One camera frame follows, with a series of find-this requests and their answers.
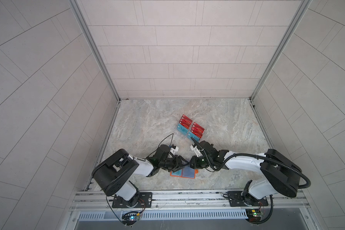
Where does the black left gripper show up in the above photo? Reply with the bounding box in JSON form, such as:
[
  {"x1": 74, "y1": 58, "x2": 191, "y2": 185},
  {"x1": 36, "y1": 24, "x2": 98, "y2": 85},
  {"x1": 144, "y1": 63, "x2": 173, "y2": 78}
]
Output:
[{"x1": 157, "y1": 156, "x2": 189, "y2": 173}]

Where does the orange card holder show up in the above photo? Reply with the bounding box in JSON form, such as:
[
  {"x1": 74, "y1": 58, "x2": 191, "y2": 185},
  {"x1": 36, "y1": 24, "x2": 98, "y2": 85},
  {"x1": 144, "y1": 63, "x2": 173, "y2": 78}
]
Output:
[{"x1": 170, "y1": 166, "x2": 198, "y2": 179}]

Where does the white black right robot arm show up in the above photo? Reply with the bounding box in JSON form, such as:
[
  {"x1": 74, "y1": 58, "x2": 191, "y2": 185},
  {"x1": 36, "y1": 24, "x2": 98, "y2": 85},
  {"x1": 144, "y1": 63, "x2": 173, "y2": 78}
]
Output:
[{"x1": 190, "y1": 140, "x2": 303, "y2": 206}]

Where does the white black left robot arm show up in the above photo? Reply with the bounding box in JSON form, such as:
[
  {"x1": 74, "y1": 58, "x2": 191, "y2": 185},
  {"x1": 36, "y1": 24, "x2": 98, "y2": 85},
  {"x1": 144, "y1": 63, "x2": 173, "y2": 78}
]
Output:
[{"x1": 92, "y1": 144, "x2": 189, "y2": 207}]

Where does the teal card right stack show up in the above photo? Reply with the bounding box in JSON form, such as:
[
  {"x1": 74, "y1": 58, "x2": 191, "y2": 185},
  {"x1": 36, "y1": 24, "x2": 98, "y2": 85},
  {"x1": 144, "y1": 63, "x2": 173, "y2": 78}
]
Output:
[{"x1": 187, "y1": 132, "x2": 201, "y2": 142}]

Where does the teal card stack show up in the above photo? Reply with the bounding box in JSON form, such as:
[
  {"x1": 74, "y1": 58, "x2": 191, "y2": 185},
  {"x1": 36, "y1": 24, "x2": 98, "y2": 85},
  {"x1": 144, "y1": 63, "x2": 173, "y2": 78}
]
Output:
[
  {"x1": 177, "y1": 124, "x2": 189, "y2": 136},
  {"x1": 187, "y1": 132, "x2": 201, "y2": 142}
]

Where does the red card right stack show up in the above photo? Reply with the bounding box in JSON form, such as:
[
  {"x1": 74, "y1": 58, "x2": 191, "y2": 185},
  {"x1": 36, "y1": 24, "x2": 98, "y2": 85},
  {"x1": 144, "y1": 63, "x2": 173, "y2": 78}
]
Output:
[{"x1": 191, "y1": 122, "x2": 205, "y2": 139}]

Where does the red card stack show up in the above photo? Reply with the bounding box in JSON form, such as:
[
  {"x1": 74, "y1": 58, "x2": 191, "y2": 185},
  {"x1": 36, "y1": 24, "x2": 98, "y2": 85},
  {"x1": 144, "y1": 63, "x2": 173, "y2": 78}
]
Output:
[
  {"x1": 191, "y1": 122, "x2": 205, "y2": 139},
  {"x1": 179, "y1": 115, "x2": 193, "y2": 129}
]

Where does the teal card left stack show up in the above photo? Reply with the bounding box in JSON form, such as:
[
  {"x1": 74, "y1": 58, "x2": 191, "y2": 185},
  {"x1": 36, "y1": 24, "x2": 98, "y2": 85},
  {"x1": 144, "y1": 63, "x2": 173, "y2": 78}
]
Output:
[{"x1": 177, "y1": 124, "x2": 189, "y2": 136}]

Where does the red card left stack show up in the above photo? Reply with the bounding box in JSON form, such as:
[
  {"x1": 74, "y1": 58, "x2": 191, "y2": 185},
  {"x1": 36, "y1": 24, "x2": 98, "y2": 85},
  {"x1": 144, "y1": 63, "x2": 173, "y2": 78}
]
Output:
[{"x1": 179, "y1": 115, "x2": 193, "y2": 129}]

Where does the vent grille strip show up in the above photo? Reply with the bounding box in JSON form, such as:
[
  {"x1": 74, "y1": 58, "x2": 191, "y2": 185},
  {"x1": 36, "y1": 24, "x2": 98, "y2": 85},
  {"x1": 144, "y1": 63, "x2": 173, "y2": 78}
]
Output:
[{"x1": 78, "y1": 209, "x2": 248, "y2": 221}]

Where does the left circuit board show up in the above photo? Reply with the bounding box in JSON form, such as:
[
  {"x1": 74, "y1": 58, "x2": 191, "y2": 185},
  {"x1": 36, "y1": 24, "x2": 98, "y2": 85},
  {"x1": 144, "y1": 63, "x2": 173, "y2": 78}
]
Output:
[{"x1": 122, "y1": 211, "x2": 142, "y2": 226}]

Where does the circuit board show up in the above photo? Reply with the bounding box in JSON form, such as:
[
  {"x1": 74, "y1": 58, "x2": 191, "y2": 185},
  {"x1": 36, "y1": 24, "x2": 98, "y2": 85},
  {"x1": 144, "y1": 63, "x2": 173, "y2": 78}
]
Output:
[
  {"x1": 122, "y1": 211, "x2": 142, "y2": 226},
  {"x1": 245, "y1": 209, "x2": 263, "y2": 223}
]

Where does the right circuit board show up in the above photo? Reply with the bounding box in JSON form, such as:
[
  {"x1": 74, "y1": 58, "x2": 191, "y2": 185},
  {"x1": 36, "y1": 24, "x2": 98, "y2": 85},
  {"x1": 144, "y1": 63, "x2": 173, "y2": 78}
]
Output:
[{"x1": 245, "y1": 209, "x2": 263, "y2": 223}]

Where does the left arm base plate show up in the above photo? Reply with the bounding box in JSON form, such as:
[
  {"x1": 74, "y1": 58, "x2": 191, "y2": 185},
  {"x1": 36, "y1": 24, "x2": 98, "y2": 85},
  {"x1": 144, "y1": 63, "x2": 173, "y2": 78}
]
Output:
[{"x1": 112, "y1": 192, "x2": 153, "y2": 209}]

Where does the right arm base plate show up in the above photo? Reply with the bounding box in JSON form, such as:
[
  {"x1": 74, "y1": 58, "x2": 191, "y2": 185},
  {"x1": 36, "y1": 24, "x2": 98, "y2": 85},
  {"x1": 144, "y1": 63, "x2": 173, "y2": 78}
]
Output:
[{"x1": 223, "y1": 191, "x2": 268, "y2": 207}]

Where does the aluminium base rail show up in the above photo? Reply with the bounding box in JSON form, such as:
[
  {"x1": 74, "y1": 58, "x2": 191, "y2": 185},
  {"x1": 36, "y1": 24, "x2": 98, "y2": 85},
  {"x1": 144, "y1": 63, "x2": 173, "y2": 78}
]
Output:
[{"x1": 69, "y1": 189, "x2": 310, "y2": 211}]

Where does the black corrugated cable conduit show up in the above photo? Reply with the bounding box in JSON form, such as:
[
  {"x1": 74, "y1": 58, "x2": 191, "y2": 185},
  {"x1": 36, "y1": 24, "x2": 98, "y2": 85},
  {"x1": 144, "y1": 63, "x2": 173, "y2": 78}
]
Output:
[{"x1": 218, "y1": 153, "x2": 311, "y2": 225}]

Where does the aluminium corner post right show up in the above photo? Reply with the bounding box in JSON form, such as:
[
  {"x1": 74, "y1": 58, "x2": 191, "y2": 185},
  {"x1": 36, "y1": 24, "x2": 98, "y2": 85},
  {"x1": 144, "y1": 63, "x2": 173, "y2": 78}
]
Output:
[{"x1": 250, "y1": 0, "x2": 312, "y2": 102}]

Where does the aluminium corner post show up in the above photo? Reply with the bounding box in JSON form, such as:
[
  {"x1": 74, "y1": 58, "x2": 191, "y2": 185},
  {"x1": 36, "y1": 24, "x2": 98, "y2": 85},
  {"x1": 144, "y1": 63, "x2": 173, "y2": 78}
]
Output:
[
  {"x1": 250, "y1": 0, "x2": 312, "y2": 102},
  {"x1": 69, "y1": 0, "x2": 121, "y2": 103}
]

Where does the aluminium corner post left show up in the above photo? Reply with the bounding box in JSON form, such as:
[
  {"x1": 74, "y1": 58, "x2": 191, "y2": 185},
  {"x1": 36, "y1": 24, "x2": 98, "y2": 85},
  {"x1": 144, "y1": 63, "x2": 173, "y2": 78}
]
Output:
[{"x1": 69, "y1": 0, "x2": 121, "y2": 103}]

